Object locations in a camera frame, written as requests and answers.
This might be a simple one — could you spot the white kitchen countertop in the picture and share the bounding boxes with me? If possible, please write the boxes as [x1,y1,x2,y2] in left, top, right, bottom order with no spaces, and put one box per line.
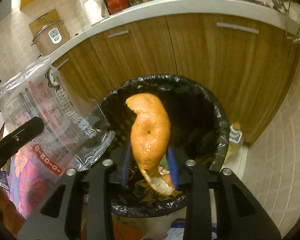
[49,0,286,62]

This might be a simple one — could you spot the red container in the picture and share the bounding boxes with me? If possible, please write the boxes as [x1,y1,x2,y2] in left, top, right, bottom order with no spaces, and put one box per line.
[106,0,129,15]

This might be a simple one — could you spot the oil bottle on floor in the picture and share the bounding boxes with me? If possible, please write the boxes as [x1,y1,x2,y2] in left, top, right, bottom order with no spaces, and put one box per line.
[224,122,243,164]

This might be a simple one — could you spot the clear printed plastic bag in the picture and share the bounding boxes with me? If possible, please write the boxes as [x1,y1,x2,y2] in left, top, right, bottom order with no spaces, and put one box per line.
[0,57,115,180]

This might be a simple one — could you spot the brown rice cooker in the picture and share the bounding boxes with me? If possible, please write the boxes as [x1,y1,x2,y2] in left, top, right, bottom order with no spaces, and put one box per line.
[32,20,71,56]

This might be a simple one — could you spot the white electric kettle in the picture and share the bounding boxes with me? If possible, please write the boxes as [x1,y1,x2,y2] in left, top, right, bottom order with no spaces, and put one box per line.
[84,0,107,25]

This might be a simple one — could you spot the black lined trash bin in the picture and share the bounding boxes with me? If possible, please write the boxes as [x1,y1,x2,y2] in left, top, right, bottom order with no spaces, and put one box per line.
[100,74,230,218]

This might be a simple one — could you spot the floral tablecloth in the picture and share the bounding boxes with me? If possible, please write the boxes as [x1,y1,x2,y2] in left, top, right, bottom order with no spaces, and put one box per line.
[8,140,77,218]

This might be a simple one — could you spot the wooden cutting board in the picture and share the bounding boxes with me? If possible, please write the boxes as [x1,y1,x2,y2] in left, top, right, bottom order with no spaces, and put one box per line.
[29,9,61,36]

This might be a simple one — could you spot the wooden cabinet doors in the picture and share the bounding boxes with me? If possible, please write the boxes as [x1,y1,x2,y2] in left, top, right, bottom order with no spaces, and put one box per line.
[53,14,300,143]

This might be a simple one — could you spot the orange peel piece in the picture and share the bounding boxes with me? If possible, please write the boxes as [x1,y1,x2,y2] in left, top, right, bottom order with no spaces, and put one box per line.
[126,93,175,196]

